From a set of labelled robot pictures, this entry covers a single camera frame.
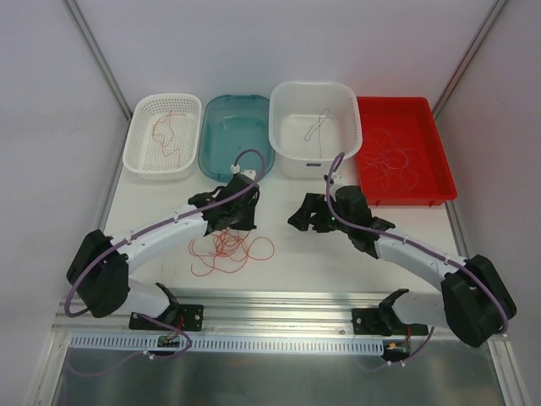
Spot orange cable bundle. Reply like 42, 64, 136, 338
188, 228, 276, 278

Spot thin pink cable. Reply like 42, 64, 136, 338
362, 126, 424, 195

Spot thin dark blue cable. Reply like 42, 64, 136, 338
303, 108, 332, 161

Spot red white twisted cable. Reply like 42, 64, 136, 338
150, 110, 187, 162

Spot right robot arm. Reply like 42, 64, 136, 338
287, 185, 516, 348

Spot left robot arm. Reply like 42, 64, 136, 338
64, 170, 260, 329

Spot red plastic tray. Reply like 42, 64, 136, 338
356, 96, 457, 206

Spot white plastic tub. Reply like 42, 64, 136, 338
269, 81, 363, 179

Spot teal transparent plastic bin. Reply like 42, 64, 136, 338
198, 95, 275, 183

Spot white perforated basket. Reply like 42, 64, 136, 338
123, 93, 203, 181

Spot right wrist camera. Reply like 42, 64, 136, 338
326, 173, 347, 189

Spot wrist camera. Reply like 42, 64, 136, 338
231, 165, 257, 181
326, 173, 347, 189

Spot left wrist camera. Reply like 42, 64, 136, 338
231, 165, 257, 181

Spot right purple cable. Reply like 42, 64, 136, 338
324, 151, 511, 335

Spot purple cable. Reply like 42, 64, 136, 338
324, 151, 511, 335
63, 148, 271, 318

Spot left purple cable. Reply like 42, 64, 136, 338
63, 148, 271, 318

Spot aluminium mounting rail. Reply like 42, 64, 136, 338
52, 288, 449, 339

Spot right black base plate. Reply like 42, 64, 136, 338
351, 308, 392, 337

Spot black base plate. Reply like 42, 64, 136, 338
128, 304, 205, 332
351, 308, 392, 337

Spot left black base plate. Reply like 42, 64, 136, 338
128, 304, 205, 332

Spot white slotted cable duct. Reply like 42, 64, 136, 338
69, 332, 384, 357

